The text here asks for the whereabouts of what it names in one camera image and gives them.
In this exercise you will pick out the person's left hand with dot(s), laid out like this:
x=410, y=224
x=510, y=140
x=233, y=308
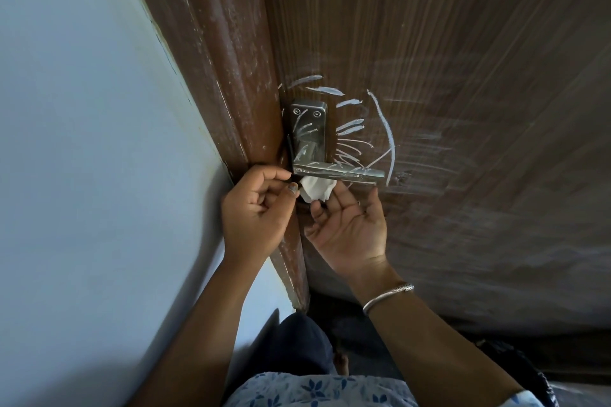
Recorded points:
x=248, y=225

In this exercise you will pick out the person's right hand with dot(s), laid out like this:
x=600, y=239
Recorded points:
x=355, y=242

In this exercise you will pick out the person's left thumb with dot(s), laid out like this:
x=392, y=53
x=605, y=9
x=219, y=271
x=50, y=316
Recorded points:
x=285, y=194

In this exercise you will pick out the person's right little finger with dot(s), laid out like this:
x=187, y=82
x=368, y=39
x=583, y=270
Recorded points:
x=311, y=232

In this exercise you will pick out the person's right thumb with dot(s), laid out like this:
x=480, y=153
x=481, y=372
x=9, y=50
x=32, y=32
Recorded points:
x=374, y=206

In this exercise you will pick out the person's right middle finger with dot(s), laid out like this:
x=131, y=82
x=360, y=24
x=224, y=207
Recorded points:
x=324, y=209

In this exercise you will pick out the white tissue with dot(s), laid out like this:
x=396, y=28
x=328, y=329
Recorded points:
x=316, y=188

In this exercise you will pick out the person's left forearm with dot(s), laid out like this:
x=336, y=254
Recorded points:
x=205, y=340

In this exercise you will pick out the person's right forearm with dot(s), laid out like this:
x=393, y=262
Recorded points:
x=429, y=354

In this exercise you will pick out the dark blue trousers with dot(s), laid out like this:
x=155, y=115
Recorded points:
x=298, y=344

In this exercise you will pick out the brown wooden door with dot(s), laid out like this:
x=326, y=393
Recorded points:
x=468, y=111

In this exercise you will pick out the person's foot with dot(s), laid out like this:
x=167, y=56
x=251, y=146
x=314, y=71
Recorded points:
x=341, y=363

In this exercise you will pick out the blue floral shirt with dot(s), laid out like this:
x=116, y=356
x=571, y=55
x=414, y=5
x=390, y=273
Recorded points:
x=315, y=392

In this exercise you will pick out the brown wooden door frame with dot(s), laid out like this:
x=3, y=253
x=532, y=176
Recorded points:
x=224, y=53

